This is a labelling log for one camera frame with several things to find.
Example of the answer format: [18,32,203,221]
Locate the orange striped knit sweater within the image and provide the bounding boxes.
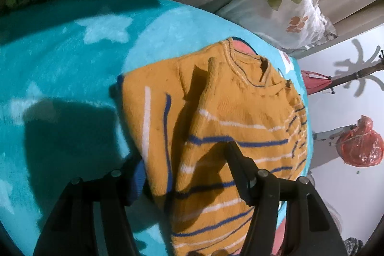
[115,37,309,256]

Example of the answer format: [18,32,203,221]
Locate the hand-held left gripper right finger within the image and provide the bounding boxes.
[224,142,348,256]

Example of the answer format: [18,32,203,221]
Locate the white leaf-print ruffled pillow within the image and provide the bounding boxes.
[216,0,338,59]

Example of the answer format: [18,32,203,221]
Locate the red folded umbrella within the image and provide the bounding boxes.
[300,69,333,94]

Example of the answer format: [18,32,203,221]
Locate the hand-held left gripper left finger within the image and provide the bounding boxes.
[32,154,148,256]

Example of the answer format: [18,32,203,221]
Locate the turquoise star-print fleece blanket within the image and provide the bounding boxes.
[0,0,311,256]

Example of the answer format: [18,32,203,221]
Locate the grey metal bar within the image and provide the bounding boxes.
[312,124,356,146]

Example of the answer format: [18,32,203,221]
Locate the red plastic bag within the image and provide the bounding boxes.
[336,115,384,167]

